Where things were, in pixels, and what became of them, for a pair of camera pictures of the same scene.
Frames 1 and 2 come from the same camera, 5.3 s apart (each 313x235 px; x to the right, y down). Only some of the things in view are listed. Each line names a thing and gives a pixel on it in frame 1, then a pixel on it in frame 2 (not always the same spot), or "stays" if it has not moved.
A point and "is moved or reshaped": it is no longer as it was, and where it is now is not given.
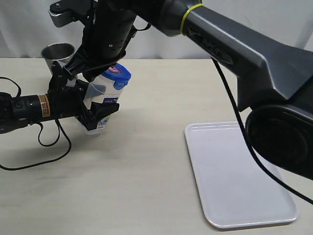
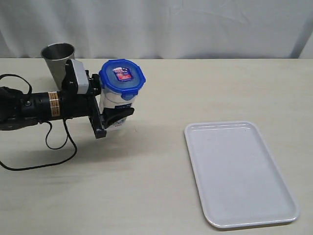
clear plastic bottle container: (100, 88) is moved or reshaped
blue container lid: (120, 74) is moved or reshaped
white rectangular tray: (234, 188) stays
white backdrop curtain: (26, 27) stays
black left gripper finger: (99, 110) to (110, 115)
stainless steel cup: (57, 52) stays
